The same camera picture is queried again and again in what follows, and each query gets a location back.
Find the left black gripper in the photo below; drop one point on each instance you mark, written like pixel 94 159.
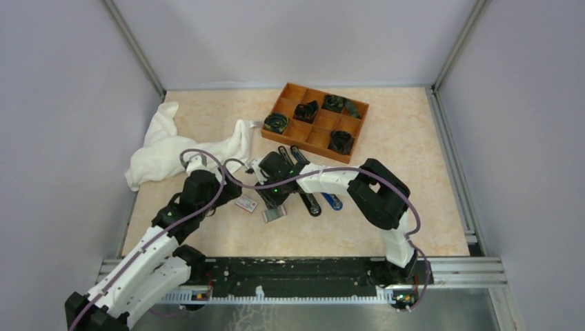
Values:
pixel 230 192

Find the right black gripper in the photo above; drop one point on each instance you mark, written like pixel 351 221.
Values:
pixel 270 200

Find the red white staple box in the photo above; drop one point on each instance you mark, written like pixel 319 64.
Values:
pixel 246 203

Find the silver staple strip tray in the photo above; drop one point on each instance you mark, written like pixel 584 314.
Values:
pixel 272 214

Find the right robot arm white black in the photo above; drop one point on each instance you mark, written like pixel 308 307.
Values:
pixel 380 196

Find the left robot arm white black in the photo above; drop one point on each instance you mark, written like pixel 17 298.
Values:
pixel 160 262

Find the dark rolled tape green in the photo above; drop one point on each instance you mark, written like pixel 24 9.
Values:
pixel 276 122

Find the white crumpled towel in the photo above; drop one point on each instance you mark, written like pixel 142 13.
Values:
pixel 160 156

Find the black rolled tape red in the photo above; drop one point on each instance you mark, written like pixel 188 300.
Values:
pixel 306 112

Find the orange compartment tray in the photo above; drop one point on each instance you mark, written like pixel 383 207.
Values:
pixel 314 137

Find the dark rolled tape top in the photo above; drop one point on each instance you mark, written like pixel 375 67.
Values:
pixel 336 104

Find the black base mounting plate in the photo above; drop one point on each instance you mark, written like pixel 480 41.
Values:
pixel 298 278

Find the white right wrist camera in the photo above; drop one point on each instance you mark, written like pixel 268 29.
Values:
pixel 254 168

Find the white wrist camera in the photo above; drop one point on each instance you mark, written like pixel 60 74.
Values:
pixel 254 168
pixel 195 162

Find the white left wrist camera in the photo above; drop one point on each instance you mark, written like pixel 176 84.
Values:
pixel 195 162

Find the aluminium frame rail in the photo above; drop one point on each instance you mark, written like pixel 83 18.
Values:
pixel 451 273

